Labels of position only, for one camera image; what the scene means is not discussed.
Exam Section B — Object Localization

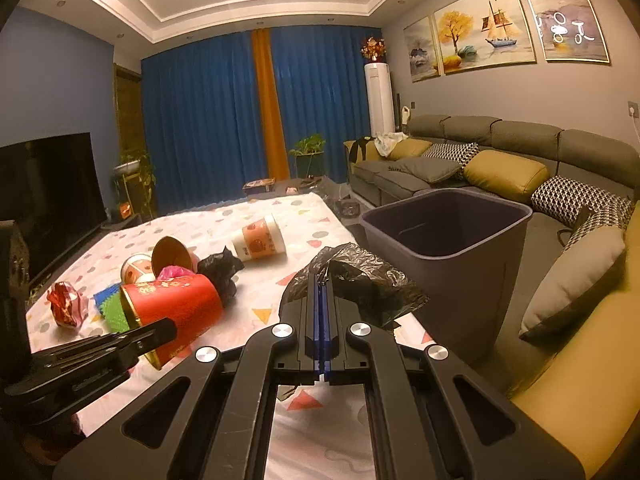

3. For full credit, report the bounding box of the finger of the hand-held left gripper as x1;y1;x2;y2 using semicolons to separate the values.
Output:
30;317;179;367

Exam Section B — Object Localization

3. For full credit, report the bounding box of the wide sailboat painting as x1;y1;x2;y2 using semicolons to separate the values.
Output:
432;0;537;76

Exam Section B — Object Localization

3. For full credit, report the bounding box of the brown paper bowl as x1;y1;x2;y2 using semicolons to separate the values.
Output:
151;236;194;277

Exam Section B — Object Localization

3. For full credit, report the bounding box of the red flower decoration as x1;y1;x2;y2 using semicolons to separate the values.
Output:
360;36;389;65

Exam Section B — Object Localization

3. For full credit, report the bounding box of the purple mountain painting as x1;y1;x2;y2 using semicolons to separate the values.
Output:
518;0;612;65

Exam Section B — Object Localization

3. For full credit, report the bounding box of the white red paper cup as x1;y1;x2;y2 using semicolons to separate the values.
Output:
121;254;157;286

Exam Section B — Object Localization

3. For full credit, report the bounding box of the grey trash bin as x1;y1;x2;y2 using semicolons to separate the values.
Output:
359;188;534;367

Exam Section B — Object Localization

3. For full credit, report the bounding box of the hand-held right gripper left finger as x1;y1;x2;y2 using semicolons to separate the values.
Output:
52;270;323;480

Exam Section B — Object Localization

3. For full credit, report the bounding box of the printed flat box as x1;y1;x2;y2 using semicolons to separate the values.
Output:
242;178;277;196

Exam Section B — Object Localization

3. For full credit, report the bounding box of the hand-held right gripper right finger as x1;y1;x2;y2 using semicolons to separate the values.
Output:
321;280;587;480

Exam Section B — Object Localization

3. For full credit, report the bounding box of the green scouring pad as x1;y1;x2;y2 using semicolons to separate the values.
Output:
102;291;138;335

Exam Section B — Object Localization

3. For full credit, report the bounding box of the potted plant dark pot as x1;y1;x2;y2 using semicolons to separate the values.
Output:
288;133;327;179

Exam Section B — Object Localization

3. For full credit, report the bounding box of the dark garment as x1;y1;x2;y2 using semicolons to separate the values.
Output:
350;137;381;164

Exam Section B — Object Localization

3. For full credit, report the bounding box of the small yellow cushion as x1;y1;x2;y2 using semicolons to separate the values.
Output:
389;139;434;161

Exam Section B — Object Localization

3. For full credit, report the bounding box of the white printed blanket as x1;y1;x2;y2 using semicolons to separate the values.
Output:
25;192;437;480

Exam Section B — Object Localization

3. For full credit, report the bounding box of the large yellow cushion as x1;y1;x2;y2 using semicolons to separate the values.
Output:
462;150;551;206

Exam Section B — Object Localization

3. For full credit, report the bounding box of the light grey pillow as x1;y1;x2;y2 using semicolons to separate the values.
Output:
519;225;627;342

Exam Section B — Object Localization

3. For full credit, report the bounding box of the orange curtain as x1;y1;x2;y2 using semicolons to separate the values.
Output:
250;28;292;182

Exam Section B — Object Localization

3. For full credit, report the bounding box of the black television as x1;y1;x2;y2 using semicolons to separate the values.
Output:
0;132;109;282

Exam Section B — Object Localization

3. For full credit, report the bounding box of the red paper bucket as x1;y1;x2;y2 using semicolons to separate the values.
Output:
119;274;224;370

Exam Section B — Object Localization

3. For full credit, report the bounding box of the small black plastic bag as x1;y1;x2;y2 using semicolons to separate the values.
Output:
196;249;246;307

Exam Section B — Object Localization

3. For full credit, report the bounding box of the blue scouring pad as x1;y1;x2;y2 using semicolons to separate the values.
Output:
90;284;123;322

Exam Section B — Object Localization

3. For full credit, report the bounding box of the potted plant on stand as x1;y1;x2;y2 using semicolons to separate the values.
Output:
112;150;157;222

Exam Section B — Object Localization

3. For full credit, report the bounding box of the white orange paper cup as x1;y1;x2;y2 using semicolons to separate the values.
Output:
226;214;287;264

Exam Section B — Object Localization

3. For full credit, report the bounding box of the blue curtain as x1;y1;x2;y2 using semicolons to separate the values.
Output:
141;30;268;217
270;25;387;182

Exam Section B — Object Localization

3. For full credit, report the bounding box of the black white patterned cushion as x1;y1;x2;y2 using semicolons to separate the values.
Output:
564;207;632;252
531;176;634;229
425;142;480;167

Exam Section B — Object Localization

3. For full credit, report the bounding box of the large black plastic bag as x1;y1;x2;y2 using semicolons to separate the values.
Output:
280;242;430;332

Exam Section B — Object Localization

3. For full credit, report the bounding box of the grey sofa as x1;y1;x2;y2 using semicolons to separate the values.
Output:
345;114;640;480

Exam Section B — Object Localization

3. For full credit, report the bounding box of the white standing air conditioner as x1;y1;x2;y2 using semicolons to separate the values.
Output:
364;62;396;139

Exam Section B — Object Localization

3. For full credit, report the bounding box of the white cloth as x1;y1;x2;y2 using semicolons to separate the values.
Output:
375;131;411;157

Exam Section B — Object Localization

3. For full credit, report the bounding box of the small landscape painting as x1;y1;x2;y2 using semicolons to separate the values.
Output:
402;16;444;84

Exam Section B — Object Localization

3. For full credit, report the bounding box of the red foil wrapper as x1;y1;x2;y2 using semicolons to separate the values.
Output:
46;281;90;330

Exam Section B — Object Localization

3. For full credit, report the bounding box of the dark grey cushion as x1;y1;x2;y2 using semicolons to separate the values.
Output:
390;156;464;184

